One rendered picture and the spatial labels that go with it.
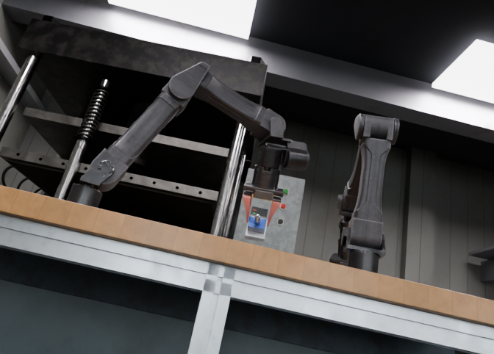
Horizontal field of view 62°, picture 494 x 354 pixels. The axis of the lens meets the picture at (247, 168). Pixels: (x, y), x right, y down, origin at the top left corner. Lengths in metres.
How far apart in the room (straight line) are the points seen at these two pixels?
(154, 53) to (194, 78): 1.32
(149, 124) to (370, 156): 0.51
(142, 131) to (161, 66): 1.33
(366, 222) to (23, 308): 0.84
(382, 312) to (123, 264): 0.42
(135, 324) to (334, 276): 0.57
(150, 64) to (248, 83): 0.52
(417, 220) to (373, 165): 3.88
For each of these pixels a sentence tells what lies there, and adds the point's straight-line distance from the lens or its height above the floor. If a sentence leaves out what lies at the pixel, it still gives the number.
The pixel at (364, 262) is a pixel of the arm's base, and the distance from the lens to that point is 0.91.
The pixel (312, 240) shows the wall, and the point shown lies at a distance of 4.44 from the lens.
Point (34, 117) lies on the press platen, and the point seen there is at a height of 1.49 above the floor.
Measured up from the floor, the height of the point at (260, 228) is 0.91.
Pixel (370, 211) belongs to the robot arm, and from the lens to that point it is 0.96.
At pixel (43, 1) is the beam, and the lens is 4.10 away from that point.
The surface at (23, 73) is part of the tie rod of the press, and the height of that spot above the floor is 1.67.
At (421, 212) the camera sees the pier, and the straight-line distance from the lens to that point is 4.90.
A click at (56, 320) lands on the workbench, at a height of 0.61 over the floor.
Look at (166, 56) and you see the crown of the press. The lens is 2.30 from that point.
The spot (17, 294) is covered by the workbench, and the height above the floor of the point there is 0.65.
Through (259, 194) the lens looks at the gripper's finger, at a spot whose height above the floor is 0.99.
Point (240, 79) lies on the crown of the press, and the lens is 2.20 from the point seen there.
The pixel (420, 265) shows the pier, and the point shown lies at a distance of 4.74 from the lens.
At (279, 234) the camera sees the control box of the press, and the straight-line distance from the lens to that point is 2.04.
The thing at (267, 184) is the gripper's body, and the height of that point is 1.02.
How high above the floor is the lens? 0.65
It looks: 22 degrees up
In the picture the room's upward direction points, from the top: 12 degrees clockwise
